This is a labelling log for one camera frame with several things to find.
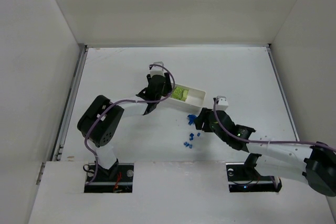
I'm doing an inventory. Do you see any white divided plastic container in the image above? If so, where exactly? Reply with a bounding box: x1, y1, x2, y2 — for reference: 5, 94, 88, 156
167, 84, 206, 111

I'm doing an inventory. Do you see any purple cable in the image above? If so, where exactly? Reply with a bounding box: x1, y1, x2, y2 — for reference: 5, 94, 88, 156
212, 97, 336, 153
83, 63, 176, 186

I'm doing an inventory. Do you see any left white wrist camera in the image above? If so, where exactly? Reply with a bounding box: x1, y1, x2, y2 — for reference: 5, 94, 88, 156
149, 61, 164, 77

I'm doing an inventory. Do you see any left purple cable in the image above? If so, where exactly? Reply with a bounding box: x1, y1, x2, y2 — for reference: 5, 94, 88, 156
83, 63, 176, 186

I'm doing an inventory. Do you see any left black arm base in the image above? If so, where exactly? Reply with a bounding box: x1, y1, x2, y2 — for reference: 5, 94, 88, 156
83, 163, 134, 194

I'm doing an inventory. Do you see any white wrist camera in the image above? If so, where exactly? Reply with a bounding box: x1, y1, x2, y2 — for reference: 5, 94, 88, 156
214, 96, 229, 111
149, 61, 164, 77

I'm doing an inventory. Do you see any blue arch lego piece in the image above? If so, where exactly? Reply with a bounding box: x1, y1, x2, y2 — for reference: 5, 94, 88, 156
187, 114, 197, 125

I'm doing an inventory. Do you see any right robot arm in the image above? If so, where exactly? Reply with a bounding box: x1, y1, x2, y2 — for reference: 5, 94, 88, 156
193, 108, 335, 197

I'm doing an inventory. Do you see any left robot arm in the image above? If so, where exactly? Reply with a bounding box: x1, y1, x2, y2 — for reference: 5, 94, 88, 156
77, 72, 175, 171

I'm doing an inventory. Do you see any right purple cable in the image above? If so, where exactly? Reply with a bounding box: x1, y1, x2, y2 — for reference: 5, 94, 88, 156
212, 97, 336, 153

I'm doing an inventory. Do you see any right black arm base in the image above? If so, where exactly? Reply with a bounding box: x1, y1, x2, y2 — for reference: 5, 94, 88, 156
226, 154, 282, 193

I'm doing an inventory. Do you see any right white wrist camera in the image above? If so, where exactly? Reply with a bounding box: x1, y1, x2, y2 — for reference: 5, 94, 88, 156
214, 96, 229, 111

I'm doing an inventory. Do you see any green lego brick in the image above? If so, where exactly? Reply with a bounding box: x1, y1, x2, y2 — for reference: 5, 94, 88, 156
171, 86, 189, 102

